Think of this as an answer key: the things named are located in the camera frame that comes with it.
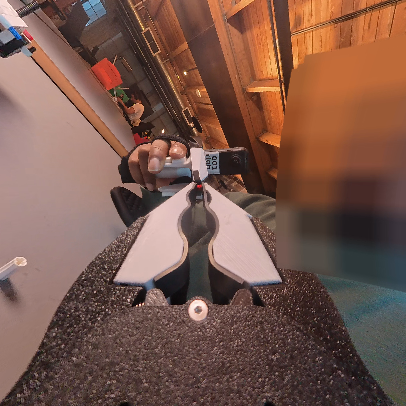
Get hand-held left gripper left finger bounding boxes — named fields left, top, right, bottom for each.
left=113, top=184, right=195, bottom=303

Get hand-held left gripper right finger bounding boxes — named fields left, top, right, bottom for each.
left=202, top=184, right=283, bottom=302

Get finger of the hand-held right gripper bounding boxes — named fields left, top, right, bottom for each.
left=191, top=147, right=209, bottom=184

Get grey desk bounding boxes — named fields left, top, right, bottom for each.
left=0, top=0, right=150, bottom=397

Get person's right hand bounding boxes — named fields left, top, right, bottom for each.
left=128, top=139, right=191, bottom=192

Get black mesh office chair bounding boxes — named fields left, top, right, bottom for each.
left=110, top=187, right=150, bottom=227

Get orange box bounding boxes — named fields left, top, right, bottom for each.
left=91, top=60, right=123, bottom=91

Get white beam piece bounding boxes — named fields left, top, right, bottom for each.
left=0, top=256, right=28, bottom=281

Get black building-brick model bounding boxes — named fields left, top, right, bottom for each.
left=0, top=24, right=36, bottom=59

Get metal ventilation duct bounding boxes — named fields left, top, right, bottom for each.
left=119, top=0, right=199, bottom=135

